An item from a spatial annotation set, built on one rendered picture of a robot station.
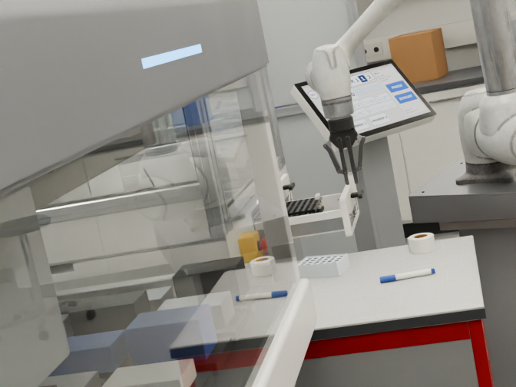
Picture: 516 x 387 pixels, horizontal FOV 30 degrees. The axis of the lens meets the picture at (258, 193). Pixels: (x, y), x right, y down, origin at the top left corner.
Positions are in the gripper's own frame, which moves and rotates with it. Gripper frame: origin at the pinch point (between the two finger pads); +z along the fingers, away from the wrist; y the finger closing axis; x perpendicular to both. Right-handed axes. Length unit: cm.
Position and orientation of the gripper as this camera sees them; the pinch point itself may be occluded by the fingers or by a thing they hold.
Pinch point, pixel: (352, 183)
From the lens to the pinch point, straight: 286.5
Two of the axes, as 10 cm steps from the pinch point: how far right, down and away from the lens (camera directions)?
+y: -9.6, 1.6, 2.1
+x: -1.8, 2.1, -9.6
